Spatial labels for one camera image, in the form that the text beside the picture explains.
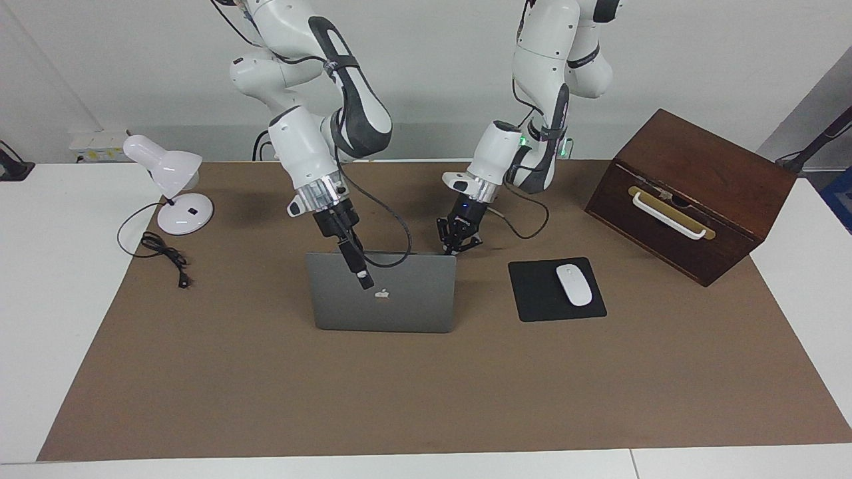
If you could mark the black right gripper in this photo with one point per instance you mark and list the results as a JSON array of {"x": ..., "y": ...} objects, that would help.
[{"x": 336, "y": 223}]

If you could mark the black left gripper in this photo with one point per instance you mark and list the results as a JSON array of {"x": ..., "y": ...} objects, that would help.
[{"x": 464, "y": 211}]

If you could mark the silver grey laptop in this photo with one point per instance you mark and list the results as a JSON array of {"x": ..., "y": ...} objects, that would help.
[{"x": 413, "y": 306}]

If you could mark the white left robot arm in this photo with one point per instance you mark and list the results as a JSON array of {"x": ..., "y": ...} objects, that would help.
[{"x": 496, "y": 153}]

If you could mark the black mouse pad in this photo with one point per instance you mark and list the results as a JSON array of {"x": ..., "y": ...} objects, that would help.
[{"x": 532, "y": 293}]

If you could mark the white computer mouse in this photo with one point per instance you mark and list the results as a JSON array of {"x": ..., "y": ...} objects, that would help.
[{"x": 574, "y": 286}]

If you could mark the brown table mat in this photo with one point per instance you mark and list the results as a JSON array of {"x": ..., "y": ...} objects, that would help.
[{"x": 426, "y": 399}]

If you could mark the white desk lamp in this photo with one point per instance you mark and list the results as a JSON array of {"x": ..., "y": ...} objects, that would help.
[{"x": 186, "y": 216}]

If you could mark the dark brown wooden box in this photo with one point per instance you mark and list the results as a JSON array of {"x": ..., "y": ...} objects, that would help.
[{"x": 705, "y": 159}]

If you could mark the white power strip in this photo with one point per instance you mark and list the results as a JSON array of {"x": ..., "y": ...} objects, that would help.
[{"x": 100, "y": 143}]

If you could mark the black table clamp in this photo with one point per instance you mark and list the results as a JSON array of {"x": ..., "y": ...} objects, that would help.
[{"x": 13, "y": 169}]

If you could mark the black stand pole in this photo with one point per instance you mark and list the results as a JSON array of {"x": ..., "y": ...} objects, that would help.
[{"x": 825, "y": 133}]

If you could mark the blue object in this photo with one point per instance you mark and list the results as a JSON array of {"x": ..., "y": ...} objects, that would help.
[{"x": 842, "y": 199}]

